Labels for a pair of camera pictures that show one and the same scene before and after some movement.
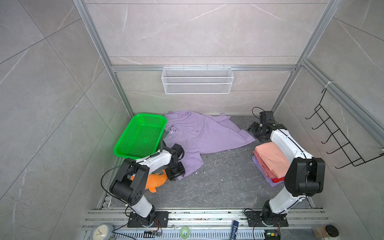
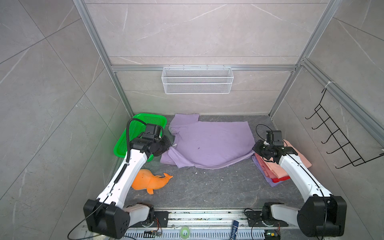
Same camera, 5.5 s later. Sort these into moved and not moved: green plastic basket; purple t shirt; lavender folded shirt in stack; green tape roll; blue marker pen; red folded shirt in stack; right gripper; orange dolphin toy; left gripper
Moved: left gripper; purple t shirt; right gripper
Not moved: blue marker pen; green plastic basket; red folded shirt in stack; green tape roll; lavender folded shirt in stack; orange dolphin toy
